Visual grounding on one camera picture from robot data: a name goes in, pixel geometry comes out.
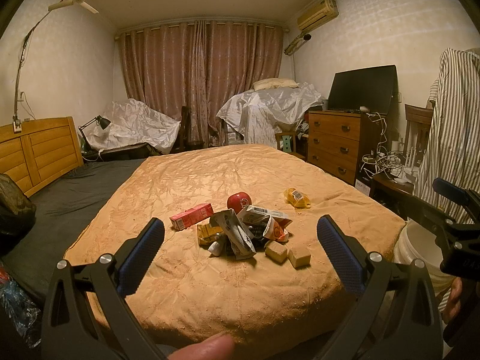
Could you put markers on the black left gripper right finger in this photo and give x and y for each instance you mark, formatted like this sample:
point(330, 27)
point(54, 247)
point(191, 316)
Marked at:
point(394, 316)

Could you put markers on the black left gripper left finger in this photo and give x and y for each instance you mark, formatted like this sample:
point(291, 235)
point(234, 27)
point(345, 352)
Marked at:
point(86, 315)

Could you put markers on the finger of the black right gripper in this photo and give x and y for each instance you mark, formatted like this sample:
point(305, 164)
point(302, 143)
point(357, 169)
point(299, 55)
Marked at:
point(450, 191)

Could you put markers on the tan sponge block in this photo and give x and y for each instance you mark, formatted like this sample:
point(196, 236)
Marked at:
point(299, 257)

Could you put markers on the tan cube block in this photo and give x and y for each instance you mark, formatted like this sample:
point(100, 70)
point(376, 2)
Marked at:
point(276, 251)

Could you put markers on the person's right hand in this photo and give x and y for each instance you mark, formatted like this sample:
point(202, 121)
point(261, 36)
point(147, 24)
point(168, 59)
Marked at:
point(453, 305)

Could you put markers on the person's left hand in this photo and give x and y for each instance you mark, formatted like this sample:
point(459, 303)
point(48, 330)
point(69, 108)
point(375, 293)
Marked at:
point(218, 347)

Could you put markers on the white plastic bucket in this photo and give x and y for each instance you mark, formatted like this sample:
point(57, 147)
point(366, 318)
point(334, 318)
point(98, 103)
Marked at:
point(416, 242)

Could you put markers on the striped cloth cover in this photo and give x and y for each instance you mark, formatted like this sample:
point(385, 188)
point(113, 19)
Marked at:
point(452, 152)

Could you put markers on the dark side table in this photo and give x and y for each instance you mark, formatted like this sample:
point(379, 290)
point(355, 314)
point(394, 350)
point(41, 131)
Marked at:
point(390, 192)

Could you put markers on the wooden chair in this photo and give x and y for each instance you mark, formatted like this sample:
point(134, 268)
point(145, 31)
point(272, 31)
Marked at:
point(417, 134)

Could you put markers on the yellow snack packet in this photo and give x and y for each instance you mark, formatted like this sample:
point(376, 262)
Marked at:
point(297, 199)

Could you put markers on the wooden dresser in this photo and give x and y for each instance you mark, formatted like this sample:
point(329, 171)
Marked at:
point(337, 141)

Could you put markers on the black television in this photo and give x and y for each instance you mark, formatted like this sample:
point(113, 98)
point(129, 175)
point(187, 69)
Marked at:
point(370, 87)

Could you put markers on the red apple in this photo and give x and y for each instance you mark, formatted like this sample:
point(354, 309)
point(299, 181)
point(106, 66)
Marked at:
point(238, 201)

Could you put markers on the red milk carton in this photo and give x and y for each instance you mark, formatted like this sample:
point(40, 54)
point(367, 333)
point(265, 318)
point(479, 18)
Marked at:
point(191, 216)

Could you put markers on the wooden headboard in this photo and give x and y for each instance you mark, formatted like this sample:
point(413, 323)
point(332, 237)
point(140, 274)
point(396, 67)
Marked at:
point(42, 152)

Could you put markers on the right silver plastic sheet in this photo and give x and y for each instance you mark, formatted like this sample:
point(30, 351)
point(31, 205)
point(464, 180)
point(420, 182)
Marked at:
point(258, 115)

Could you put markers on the silver plastic sheet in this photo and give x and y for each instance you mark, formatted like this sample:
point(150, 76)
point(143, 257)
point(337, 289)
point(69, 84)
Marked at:
point(134, 122)
point(258, 115)

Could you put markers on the black desk lamp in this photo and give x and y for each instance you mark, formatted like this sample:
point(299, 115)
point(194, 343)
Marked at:
point(88, 130)

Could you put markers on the cream pillow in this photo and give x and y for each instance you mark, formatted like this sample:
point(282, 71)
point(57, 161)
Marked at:
point(274, 83)

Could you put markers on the left silver plastic sheet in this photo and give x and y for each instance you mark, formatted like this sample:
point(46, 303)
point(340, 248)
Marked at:
point(134, 122)

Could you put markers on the brown curtain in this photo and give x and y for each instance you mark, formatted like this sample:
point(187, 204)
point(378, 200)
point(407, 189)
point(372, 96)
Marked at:
point(199, 65)

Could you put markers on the wall air conditioner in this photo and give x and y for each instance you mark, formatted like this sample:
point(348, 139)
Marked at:
point(320, 14)

